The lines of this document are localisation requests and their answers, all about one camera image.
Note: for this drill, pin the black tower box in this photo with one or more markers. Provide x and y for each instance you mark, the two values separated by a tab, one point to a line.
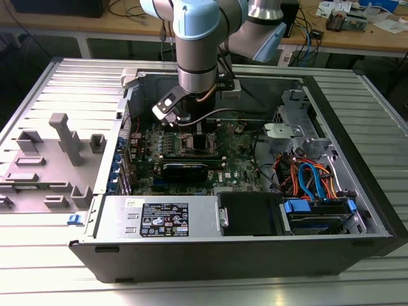
292	19

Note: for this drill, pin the green RAM stick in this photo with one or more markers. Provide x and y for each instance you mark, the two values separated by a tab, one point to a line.
27	187

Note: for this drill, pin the green motherboard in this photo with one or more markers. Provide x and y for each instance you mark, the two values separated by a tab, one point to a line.
236	165

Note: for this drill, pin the grey parts rack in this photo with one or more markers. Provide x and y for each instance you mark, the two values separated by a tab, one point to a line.
48	153

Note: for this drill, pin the black box on desk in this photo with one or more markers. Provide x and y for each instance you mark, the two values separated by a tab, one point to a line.
57	8

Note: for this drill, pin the silver CPU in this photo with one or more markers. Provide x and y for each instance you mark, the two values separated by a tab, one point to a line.
190	141

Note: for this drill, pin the blue card retention clip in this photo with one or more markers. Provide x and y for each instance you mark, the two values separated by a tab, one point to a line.
120	144
117	159
111	188
114	173

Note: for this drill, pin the CPU socket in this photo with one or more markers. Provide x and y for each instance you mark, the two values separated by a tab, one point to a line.
212	143

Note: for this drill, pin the wooden desk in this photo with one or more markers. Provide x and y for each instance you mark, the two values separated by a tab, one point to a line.
63	22

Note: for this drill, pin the silver power supply unit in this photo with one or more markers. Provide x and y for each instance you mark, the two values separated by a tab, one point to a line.
114	220

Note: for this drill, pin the hard disk in blue carrier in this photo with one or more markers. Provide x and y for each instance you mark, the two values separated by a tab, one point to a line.
318	216

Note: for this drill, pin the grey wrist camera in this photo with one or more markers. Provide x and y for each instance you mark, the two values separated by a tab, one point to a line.
231	90

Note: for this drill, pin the perforated metal drive cage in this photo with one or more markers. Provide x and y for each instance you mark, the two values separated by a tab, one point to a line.
293	108

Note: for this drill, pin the black PC case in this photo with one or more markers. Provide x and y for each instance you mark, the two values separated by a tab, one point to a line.
223	261

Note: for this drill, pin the grey metal device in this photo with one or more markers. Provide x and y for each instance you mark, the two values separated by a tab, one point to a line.
355	20

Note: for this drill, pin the grey corner bracket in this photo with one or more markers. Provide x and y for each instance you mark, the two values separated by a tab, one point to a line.
130	76

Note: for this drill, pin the small black device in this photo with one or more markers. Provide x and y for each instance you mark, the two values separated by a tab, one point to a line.
317	33

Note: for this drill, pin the silver coin battery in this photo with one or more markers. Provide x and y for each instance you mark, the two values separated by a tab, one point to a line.
239	129

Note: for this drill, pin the black graphics card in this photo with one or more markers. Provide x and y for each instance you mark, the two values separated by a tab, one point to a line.
185	172

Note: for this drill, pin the white paper sheets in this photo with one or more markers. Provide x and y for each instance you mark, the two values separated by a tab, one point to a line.
390	25

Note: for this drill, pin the blue plastic table clip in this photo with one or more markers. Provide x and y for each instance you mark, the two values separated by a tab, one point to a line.
74	219

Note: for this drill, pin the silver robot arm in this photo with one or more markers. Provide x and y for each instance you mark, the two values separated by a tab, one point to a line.
196	48

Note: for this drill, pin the white printed leaflet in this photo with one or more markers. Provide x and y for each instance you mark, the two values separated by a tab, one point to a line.
325	8

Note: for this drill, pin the metal heat sink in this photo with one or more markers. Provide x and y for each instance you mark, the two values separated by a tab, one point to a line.
334	20

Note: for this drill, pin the blue cardboard box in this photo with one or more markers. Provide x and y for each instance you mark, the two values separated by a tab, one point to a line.
379	6

